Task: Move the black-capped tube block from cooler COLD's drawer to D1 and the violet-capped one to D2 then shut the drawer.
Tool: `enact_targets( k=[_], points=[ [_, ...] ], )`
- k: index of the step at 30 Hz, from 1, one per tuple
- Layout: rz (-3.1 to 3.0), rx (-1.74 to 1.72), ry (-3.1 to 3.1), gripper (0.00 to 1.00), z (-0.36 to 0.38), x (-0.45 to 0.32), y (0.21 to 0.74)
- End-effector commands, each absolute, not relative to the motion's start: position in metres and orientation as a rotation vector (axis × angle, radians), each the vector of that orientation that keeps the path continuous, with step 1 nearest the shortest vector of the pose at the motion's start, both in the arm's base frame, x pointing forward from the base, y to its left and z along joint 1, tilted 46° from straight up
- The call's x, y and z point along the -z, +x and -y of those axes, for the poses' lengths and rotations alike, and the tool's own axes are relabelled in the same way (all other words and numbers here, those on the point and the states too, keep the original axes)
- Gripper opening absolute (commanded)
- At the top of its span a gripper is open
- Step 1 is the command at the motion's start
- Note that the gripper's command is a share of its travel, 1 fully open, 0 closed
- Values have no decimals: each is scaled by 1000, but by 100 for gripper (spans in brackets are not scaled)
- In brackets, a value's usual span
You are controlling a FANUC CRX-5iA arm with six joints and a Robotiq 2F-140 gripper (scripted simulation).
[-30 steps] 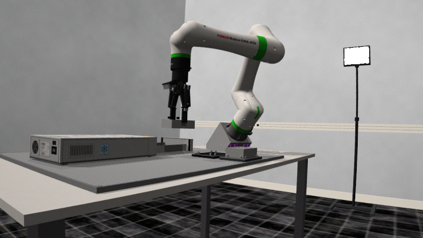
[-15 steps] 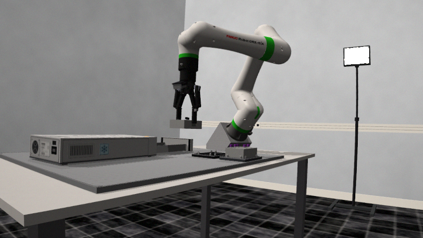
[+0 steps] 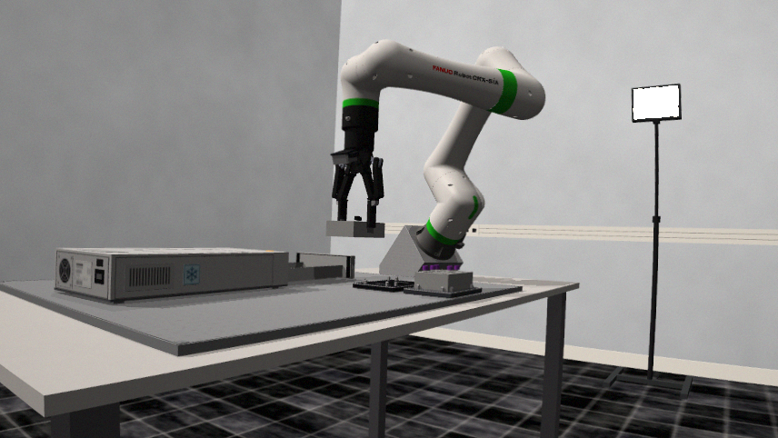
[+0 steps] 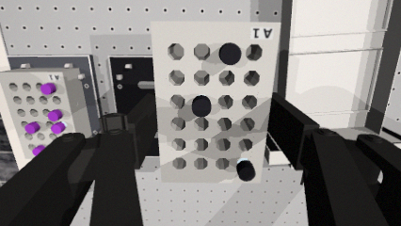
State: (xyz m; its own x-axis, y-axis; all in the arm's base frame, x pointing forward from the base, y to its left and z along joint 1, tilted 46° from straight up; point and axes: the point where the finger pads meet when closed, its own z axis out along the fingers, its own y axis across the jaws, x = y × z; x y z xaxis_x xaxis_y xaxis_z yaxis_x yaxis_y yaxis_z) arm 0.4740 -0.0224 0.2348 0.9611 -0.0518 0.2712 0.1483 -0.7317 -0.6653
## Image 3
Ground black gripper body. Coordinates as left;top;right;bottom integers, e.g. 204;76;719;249
344;129;374;174

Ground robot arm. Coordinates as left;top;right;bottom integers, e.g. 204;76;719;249
341;40;545;260

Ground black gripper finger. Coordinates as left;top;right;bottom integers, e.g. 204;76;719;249
356;156;384;228
332;162;357;221

